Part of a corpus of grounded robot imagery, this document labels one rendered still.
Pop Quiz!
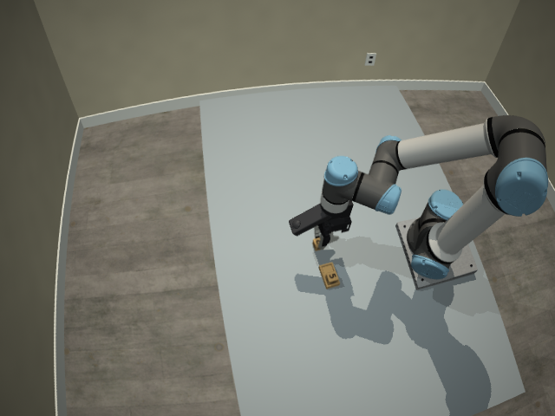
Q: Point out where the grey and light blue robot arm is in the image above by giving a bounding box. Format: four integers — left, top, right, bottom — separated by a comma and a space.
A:
320, 115, 548, 279

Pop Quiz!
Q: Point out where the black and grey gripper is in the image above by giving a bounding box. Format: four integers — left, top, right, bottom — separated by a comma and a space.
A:
314, 200, 353, 250

